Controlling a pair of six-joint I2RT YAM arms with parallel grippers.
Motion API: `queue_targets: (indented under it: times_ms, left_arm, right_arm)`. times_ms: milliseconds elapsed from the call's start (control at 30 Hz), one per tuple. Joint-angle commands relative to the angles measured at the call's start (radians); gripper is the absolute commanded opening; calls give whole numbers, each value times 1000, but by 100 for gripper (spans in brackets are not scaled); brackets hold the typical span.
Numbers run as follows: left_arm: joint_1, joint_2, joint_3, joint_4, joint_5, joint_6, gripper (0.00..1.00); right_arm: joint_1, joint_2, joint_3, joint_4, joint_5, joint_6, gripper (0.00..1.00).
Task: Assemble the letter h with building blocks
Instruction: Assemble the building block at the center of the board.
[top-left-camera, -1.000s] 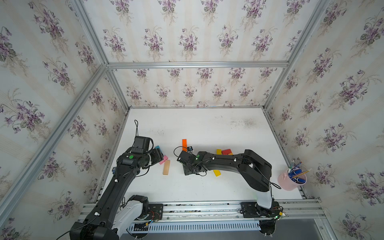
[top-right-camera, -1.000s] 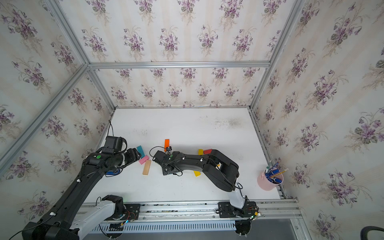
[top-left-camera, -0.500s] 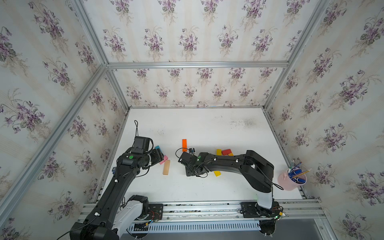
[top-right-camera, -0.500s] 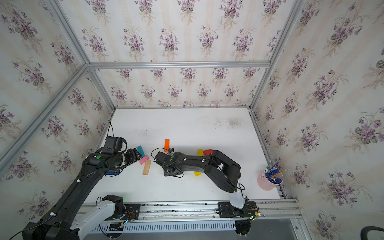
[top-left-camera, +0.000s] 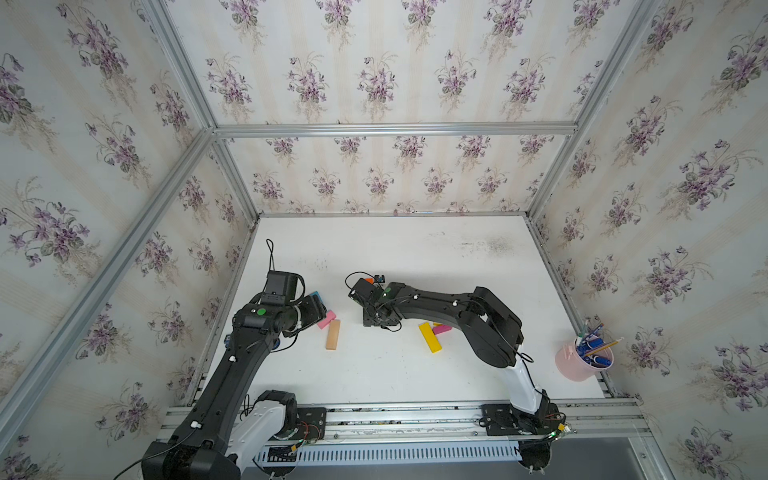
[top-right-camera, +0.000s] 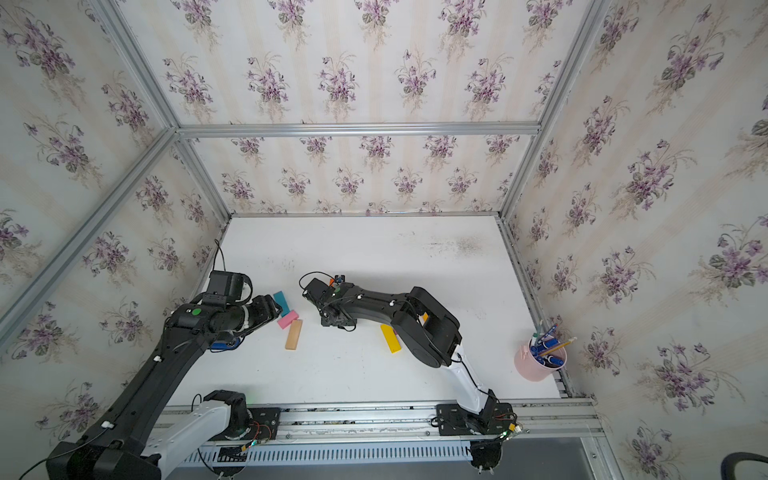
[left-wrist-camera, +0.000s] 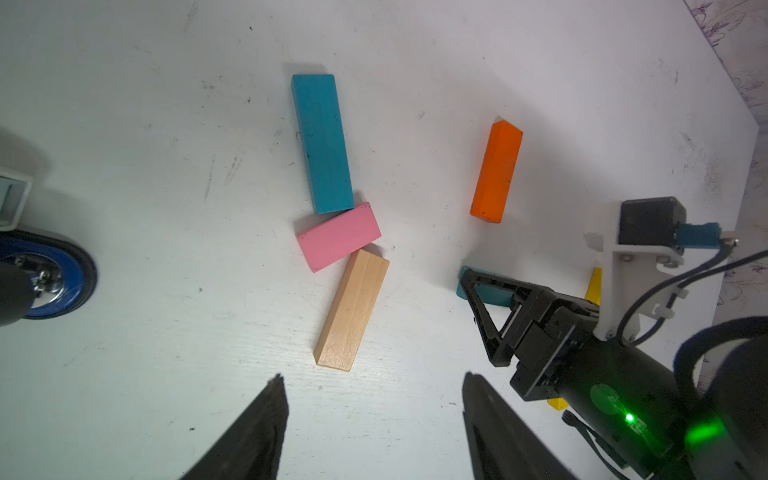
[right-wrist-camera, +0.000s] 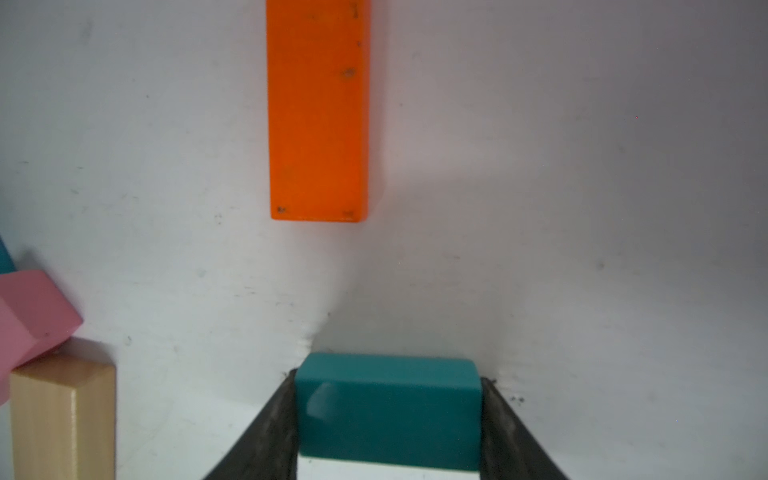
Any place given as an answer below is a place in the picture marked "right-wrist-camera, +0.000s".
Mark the teal wooden block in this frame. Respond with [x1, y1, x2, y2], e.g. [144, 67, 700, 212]
[0, 238, 16, 275]
[295, 353, 482, 472]

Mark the light pink wooden block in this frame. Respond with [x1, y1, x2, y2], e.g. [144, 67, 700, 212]
[1, 270, 83, 403]

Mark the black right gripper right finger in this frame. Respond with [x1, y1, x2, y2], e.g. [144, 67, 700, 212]
[479, 377, 568, 480]

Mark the natural beige wooden block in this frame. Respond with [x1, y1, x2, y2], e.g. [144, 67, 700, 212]
[10, 354, 117, 480]

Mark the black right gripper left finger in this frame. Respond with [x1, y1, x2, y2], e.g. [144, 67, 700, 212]
[205, 369, 299, 480]

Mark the orange wooden block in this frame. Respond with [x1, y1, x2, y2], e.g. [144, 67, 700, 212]
[265, 0, 371, 222]

